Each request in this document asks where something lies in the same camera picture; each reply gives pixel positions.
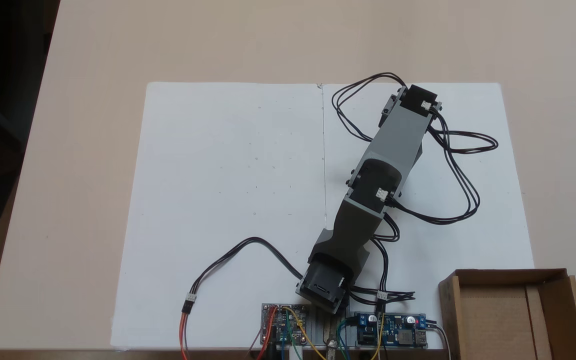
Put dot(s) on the blue circuit board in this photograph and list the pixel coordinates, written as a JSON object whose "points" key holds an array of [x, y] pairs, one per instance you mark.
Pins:
{"points": [[398, 332]]}

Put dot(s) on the dark circuit board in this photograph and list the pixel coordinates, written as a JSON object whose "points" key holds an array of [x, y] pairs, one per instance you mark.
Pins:
{"points": [[280, 322]]}

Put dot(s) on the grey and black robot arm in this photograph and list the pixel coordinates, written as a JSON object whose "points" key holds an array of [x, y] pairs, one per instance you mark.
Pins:
{"points": [[398, 140]]}

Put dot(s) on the brown cardboard box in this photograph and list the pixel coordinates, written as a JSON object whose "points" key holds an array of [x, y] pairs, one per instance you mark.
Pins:
{"points": [[498, 320]]}

